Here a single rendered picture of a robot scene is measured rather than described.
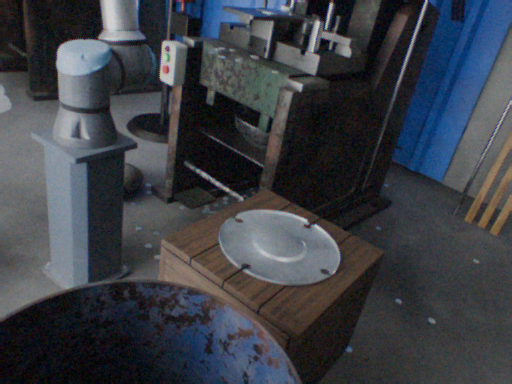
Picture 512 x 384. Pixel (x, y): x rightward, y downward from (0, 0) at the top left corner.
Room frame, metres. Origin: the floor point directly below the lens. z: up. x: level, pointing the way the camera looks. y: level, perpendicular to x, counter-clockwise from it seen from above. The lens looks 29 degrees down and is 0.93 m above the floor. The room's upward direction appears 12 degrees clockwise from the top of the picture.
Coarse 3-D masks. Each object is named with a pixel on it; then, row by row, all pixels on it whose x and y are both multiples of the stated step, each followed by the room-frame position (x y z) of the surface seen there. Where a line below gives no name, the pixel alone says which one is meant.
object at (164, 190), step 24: (192, 48) 1.53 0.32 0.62; (192, 72) 1.54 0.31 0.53; (192, 96) 1.56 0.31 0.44; (192, 120) 1.56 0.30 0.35; (216, 120) 1.66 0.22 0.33; (168, 144) 1.53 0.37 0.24; (192, 144) 1.57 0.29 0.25; (216, 144) 1.68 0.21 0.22; (168, 168) 1.53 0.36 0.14; (216, 168) 1.70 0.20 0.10; (240, 168) 1.83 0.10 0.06; (168, 192) 1.52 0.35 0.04
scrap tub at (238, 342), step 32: (96, 288) 0.47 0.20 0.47; (128, 288) 0.49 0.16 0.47; (160, 288) 0.50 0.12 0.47; (192, 288) 0.50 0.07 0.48; (0, 320) 0.38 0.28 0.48; (32, 320) 0.41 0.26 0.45; (64, 320) 0.44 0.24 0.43; (96, 320) 0.47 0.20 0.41; (128, 320) 0.49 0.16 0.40; (160, 320) 0.50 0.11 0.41; (192, 320) 0.50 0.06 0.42; (224, 320) 0.48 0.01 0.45; (0, 352) 0.37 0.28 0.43; (32, 352) 0.41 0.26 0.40; (64, 352) 0.44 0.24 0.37; (96, 352) 0.47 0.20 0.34; (128, 352) 0.49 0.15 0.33; (160, 352) 0.50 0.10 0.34; (192, 352) 0.49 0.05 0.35; (224, 352) 0.48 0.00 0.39; (256, 352) 0.45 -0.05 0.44
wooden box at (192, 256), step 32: (192, 224) 0.87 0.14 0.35; (320, 224) 0.99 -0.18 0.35; (160, 256) 0.79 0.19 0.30; (192, 256) 0.75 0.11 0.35; (224, 256) 0.77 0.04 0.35; (352, 256) 0.87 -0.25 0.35; (224, 288) 0.68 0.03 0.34; (256, 288) 0.69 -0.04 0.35; (288, 288) 0.71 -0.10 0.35; (320, 288) 0.73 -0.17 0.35; (352, 288) 0.78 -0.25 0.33; (256, 320) 0.63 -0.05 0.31; (288, 320) 0.61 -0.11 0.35; (320, 320) 0.66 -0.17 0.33; (352, 320) 0.87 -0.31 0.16; (288, 352) 0.59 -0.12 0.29; (320, 352) 0.72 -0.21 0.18
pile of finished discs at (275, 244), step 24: (240, 216) 0.94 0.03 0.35; (264, 216) 0.97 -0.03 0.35; (288, 216) 0.99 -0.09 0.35; (240, 240) 0.84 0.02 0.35; (264, 240) 0.85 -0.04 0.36; (288, 240) 0.87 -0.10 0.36; (312, 240) 0.90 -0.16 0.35; (240, 264) 0.75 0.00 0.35; (264, 264) 0.77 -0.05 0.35; (288, 264) 0.78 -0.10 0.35; (312, 264) 0.80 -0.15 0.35; (336, 264) 0.82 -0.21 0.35
